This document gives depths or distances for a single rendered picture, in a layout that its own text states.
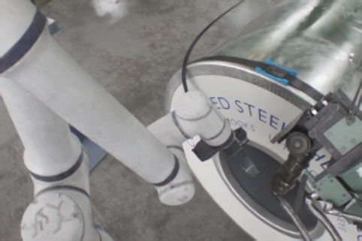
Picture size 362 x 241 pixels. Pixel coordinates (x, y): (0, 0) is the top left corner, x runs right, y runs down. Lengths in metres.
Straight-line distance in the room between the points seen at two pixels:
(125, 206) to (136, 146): 1.72
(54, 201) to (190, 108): 0.40
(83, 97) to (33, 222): 0.41
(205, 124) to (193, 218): 1.43
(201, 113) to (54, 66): 0.41
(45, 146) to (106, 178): 1.72
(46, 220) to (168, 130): 0.36
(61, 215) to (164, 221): 1.45
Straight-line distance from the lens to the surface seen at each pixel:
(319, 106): 0.77
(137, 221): 2.27
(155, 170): 0.70
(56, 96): 0.53
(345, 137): 0.75
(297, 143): 0.80
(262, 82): 0.98
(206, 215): 2.21
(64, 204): 0.84
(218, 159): 1.51
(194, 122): 0.82
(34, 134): 0.78
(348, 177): 0.76
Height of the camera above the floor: 2.00
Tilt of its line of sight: 47 degrees down
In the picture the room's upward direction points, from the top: 10 degrees counter-clockwise
